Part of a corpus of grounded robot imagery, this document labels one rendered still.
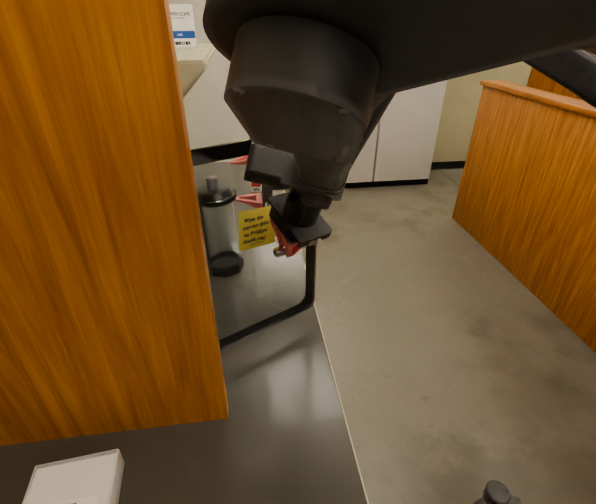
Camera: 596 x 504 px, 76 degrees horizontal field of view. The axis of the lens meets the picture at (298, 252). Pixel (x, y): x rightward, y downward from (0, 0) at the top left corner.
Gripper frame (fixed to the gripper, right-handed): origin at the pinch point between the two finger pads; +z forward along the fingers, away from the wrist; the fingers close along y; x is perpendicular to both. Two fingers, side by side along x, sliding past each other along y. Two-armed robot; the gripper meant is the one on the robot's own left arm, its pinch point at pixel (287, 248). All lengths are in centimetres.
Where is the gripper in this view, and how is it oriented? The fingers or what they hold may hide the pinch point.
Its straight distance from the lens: 68.7
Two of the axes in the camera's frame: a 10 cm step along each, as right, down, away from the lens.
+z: -2.5, 6.0, 7.6
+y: 5.3, 7.4, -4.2
